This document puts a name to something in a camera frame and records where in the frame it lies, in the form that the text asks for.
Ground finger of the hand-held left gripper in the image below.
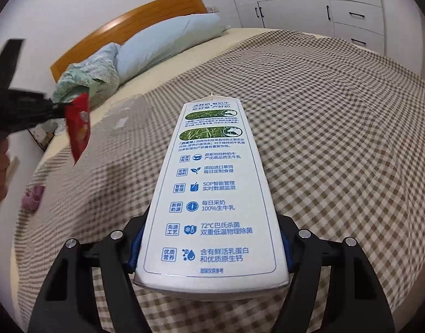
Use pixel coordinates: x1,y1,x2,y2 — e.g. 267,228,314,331
42,98,77,125

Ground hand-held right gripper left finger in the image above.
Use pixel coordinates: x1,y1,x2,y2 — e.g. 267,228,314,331
30,215,154,333

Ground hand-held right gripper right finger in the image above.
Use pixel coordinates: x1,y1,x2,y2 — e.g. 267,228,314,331
271,215,395,333

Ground red snack packet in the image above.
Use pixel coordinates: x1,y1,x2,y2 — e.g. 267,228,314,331
65,93,91,166

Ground white milk carton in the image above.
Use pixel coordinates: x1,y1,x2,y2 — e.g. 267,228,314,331
133,94,290,301

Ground green floral quilt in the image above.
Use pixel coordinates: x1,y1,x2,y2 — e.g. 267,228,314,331
52,42,124,110

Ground clear plastic bag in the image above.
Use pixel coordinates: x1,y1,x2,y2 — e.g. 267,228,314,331
105,95,154,132

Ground purple cloth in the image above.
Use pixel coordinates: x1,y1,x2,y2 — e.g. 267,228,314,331
21,185,46,212

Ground brown checked blanket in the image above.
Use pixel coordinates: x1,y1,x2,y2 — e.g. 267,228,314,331
16,29,425,333

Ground wooden headboard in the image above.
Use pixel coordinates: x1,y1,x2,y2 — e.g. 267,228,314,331
50,0,203,82

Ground light blue pillow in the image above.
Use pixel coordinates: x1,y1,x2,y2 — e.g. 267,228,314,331
117,13,230,84

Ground wooden bed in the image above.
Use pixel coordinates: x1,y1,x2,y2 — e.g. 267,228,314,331
11,0,425,333

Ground white built-in wardrobe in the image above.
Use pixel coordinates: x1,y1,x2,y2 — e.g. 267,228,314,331
199,0,401,56

